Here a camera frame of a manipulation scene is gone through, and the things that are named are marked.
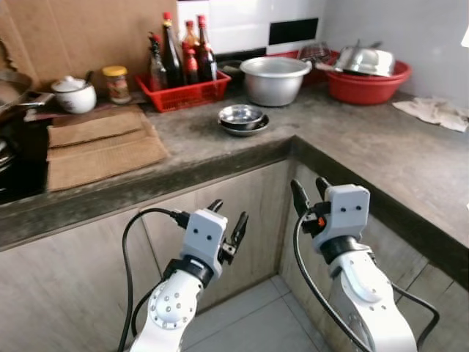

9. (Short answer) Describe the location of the red plastic basin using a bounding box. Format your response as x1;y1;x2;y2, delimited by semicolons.
325;59;413;106

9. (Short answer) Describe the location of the aluminium cooking pot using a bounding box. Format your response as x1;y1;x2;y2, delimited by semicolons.
240;56;312;108

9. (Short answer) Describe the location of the red plastic bottle basket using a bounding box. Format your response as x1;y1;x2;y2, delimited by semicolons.
136;70;232;113

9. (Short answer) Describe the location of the large flat cardboard piece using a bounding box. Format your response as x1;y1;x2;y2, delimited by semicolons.
46;121;169;193

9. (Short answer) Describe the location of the crumpled white cloth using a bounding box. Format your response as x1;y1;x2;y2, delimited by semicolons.
392;97;468;133

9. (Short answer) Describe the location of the grey stone mortar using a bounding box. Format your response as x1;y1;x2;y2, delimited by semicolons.
218;61;248;78

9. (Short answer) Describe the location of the small dark bottle red label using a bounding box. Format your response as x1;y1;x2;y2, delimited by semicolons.
185;48;201;85

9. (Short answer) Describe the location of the small folded cardboard piece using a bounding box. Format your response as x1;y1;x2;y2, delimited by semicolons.
48;110;146;147

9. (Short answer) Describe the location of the clear bottle with black pourer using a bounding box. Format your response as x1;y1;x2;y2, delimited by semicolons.
149;33;168;90

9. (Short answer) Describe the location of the dark bottle with red cap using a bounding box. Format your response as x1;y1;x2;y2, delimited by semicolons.
195;15;218;81

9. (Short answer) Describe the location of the tall dark sauce bottle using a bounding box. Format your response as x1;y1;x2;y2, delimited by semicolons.
161;11;184;87

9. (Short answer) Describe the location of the glass jar with yellow lid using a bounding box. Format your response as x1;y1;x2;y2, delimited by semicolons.
101;65;133;105

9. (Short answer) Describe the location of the amber bottle with red cap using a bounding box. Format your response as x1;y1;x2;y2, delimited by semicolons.
182;21;199;52

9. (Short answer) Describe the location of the white ceramic lidded pot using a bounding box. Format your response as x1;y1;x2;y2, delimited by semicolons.
50;71;97;114

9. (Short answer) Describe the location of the thin dark wooden board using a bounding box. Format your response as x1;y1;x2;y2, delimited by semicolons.
26;103;144;122

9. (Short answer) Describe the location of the dark metal wok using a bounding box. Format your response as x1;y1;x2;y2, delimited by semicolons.
0;70;56;118

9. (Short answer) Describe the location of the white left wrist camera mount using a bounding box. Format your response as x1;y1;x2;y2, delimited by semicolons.
180;209;228;278

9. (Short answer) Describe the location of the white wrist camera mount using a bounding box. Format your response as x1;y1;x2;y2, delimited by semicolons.
180;209;228;278
317;184;371;254

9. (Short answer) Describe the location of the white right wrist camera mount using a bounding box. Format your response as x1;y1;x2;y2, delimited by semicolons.
317;184;371;254

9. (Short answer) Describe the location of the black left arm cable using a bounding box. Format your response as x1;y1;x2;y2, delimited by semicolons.
117;208;193;352

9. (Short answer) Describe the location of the pan with wooden handle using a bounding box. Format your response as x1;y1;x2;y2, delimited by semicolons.
315;62;347;73

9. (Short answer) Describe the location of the metal wire grill rack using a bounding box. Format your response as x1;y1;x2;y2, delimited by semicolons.
297;43;330;63

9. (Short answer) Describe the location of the brown cardboard wall sheet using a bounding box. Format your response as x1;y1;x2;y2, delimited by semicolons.
0;0;180;92

